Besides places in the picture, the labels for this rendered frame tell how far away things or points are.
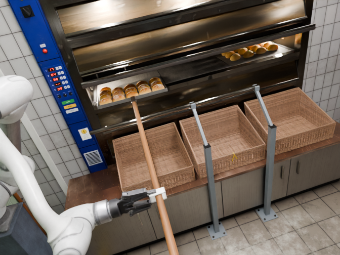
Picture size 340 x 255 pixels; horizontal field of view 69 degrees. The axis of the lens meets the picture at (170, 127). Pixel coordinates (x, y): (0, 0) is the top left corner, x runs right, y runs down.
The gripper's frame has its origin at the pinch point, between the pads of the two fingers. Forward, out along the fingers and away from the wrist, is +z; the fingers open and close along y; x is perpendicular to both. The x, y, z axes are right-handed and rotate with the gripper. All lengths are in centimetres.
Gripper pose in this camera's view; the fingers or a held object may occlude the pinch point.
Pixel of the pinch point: (157, 195)
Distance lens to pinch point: 108.1
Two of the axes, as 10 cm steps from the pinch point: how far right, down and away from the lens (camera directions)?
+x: 2.4, 5.0, -8.3
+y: 1.6, 8.2, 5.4
